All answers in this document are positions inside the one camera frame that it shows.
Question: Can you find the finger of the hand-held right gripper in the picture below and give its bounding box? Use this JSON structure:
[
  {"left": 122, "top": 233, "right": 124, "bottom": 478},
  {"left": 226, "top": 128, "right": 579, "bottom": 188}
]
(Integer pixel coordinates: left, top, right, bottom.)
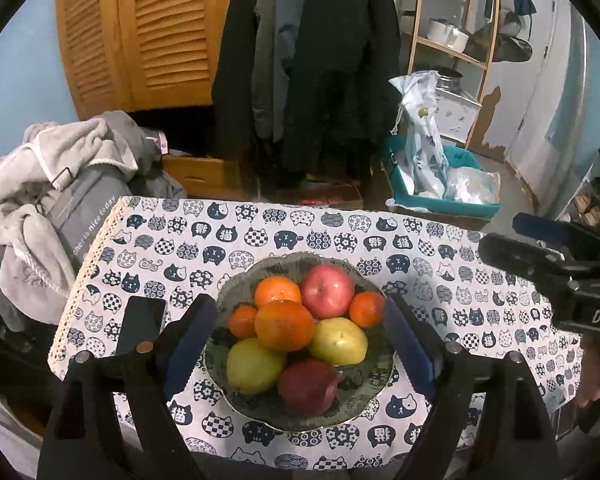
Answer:
[
  {"left": 512, "top": 212, "right": 600, "bottom": 248},
  {"left": 478, "top": 232, "right": 581, "bottom": 286}
]

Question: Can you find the grey hanging jacket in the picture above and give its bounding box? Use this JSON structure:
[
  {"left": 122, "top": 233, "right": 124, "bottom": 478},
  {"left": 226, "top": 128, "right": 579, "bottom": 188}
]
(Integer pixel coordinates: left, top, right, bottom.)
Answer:
[{"left": 252, "top": 0, "right": 311, "bottom": 143}]

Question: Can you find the brown cardboard box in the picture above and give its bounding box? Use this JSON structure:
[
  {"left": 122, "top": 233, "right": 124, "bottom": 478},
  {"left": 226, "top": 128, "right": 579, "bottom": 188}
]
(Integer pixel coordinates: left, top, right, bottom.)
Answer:
[{"left": 380, "top": 152, "right": 496, "bottom": 231}]

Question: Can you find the dark red apple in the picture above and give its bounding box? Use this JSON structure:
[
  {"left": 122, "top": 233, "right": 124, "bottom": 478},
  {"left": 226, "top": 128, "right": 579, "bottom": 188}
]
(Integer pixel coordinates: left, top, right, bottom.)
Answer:
[{"left": 277, "top": 358, "right": 339, "bottom": 417}]

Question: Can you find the wooden louvered cabinet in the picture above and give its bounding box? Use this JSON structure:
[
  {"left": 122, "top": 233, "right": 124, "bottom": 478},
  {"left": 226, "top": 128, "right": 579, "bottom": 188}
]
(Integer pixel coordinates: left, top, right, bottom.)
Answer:
[{"left": 55, "top": 0, "right": 236, "bottom": 121}]

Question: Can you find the white pot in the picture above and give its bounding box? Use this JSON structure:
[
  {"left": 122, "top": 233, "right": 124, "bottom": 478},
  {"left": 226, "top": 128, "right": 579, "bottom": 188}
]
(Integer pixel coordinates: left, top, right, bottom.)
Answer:
[{"left": 426, "top": 18, "right": 471, "bottom": 53}]

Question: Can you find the small orange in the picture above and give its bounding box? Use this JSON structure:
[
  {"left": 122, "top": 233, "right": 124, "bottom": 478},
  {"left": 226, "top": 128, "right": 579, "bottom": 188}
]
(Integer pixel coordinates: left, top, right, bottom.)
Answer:
[{"left": 228, "top": 305, "right": 259, "bottom": 339}]

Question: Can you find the large orange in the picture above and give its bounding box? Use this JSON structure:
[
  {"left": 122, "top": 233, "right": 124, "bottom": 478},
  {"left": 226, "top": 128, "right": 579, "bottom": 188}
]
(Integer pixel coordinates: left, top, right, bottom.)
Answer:
[{"left": 254, "top": 299, "right": 315, "bottom": 352}]

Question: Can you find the white storage basket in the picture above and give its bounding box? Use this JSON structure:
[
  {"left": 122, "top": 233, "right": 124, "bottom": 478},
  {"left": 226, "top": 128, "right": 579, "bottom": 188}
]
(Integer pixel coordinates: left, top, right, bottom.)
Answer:
[{"left": 432, "top": 85, "right": 482, "bottom": 148}]

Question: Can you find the red flat box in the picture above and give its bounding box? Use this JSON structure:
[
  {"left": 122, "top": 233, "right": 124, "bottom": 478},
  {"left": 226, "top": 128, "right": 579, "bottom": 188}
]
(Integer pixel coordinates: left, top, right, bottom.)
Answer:
[{"left": 295, "top": 180, "right": 366, "bottom": 210}]

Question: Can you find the white door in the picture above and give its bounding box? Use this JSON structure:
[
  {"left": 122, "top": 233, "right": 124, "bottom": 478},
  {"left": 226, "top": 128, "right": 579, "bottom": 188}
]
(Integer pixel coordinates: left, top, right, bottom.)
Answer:
[{"left": 505, "top": 0, "right": 581, "bottom": 186}]

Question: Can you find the crumpled grey jacket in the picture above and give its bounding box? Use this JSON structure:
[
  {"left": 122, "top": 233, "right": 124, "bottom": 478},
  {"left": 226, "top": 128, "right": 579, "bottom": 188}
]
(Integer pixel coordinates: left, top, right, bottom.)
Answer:
[{"left": 95, "top": 110, "right": 188, "bottom": 198}]

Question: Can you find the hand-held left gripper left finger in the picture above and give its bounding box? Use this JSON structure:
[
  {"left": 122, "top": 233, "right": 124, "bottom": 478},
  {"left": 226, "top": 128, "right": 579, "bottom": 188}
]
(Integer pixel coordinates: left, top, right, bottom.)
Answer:
[{"left": 36, "top": 294, "right": 218, "bottom": 480}]

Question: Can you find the yellow pear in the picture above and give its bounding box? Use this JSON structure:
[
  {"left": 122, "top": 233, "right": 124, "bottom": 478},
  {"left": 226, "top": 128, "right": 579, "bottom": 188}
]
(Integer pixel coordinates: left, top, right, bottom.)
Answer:
[
  {"left": 226, "top": 338, "right": 287, "bottom": 395},
  {"left": 308, "top": 317, "right": 369, "bottom": 366}
]

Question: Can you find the black smartphone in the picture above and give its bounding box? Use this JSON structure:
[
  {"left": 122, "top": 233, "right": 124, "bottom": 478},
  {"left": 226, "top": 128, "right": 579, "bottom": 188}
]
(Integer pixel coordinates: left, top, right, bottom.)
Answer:
[{"left": 115, "top": 296, "right": 167, "bottom": 358}]

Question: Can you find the cat print tablecloth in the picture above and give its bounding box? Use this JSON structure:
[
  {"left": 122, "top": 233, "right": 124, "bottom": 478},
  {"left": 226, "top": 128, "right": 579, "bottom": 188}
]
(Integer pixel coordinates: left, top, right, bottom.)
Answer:
[{"left": 47, "top": 196, "right": 586, "bottom": 480}]

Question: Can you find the black hanging coat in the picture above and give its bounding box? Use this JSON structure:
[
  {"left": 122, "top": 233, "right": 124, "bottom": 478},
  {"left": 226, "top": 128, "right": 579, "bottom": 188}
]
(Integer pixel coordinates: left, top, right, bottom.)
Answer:
[{"left": 211, "top": 0, "right": 403, "bottom": 186}]

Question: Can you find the green patterned bowl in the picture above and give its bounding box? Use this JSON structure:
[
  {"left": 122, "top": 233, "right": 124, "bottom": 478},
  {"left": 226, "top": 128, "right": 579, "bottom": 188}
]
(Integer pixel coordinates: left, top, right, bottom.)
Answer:
[{"left": 203, "top": 252, "right": 396, "bottom": 433}]

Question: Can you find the wooden shelf rack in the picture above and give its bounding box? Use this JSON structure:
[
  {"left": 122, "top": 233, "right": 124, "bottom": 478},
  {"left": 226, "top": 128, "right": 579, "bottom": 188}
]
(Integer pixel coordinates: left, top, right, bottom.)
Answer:
[{"left": 406, "top": 0, "right": 503, "bottom": 151}]

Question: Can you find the light grey towel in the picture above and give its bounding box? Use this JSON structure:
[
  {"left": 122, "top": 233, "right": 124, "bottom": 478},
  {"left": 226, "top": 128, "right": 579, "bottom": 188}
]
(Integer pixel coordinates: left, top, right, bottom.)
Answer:
[{"left": 0, "top": 120, "right": 141, "bottom": 331}]

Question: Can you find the grey fabric bag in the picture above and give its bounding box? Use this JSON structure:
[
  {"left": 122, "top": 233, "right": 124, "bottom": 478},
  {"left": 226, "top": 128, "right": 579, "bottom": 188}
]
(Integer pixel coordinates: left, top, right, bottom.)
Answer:
[{"left": 40, "top": 165, "right": 131, "bottom": 271}]

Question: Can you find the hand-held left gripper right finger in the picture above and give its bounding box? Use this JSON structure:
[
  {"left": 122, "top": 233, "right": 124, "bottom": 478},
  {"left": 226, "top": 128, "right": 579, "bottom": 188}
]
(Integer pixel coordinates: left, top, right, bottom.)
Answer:
[{"left": 382, "top": 294, "right": 561, "bottom": 480}]

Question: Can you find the metal shoe rack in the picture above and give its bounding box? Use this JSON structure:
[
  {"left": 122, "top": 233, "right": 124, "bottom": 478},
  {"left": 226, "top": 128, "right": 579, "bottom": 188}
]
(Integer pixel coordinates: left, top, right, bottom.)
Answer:
[{"left": 555, "top": 132, "right": 600, "bottom": 233}]

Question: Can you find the printed white rice bag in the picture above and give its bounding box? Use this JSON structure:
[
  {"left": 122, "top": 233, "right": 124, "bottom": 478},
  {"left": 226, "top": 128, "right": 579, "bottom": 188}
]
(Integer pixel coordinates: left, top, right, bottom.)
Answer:
[{"left": 389, "top": 71, "right": 451, "bottom": 198}]

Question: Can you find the dark hanging wok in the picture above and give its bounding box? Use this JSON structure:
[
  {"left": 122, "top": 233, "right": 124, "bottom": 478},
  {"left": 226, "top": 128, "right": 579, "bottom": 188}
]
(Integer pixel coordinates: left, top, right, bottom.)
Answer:
[{"left": 492, "top": 0, "right": 536, "bottom": 63}]

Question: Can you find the teal plastic crate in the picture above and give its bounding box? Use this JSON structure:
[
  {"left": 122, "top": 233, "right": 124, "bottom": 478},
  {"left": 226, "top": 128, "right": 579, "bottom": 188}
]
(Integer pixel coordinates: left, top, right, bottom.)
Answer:
[{"left": 382, "top": 135, "right": 501, "bottom": 220}]

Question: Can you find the steel pot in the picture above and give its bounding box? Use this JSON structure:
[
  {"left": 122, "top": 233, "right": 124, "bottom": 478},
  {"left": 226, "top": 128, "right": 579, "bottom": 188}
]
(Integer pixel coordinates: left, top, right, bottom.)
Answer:
[{"left": 437, "top": 69, "right": 465, "bottom": 91}]

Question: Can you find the pink red apple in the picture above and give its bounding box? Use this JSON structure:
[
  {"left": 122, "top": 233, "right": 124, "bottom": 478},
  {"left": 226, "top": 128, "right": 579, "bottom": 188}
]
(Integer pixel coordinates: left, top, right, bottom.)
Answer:
[{"left": 301, "top": 265, "right": 356, "bottom": 320}]

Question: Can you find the person's right hand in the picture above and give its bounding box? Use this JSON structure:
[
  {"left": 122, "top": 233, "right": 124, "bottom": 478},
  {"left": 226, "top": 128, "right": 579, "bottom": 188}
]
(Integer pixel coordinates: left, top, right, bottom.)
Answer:
[{"left": 575, "top": 332, "right": 600, "bottom": 408}]

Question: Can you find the row of shoes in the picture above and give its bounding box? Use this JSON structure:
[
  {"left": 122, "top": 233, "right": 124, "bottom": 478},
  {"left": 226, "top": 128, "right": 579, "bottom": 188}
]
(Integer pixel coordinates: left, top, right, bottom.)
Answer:
[{"left": 572, "top": 175, "right": 600, "bottom": 226}]

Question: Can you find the clear plastic bag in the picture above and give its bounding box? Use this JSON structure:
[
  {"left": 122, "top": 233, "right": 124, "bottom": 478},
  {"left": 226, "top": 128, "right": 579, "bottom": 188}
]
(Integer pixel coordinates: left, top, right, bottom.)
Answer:
[{"left": 444, "top": 166, "right": 501, "bottom": 206}]

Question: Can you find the wooden drawer box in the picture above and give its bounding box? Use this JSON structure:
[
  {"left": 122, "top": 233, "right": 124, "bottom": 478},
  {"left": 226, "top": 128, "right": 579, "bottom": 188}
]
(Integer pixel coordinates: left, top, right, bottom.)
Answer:
[{"left": 161, "top": 156, "right": 243, "bottom": 201}]

